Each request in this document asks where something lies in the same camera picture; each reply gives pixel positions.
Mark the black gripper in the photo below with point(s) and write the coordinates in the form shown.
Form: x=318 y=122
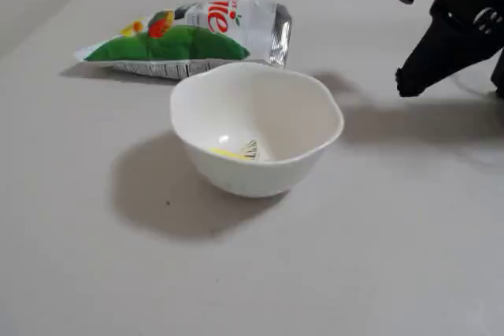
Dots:
x=445 y=42

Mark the white bowl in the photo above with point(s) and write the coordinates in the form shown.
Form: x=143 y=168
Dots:
x=275 y=108

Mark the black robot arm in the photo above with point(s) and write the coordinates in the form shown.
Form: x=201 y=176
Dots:
x=499 y=82

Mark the veggie straw packet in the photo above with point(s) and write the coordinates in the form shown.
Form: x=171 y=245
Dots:
x=169 y=46

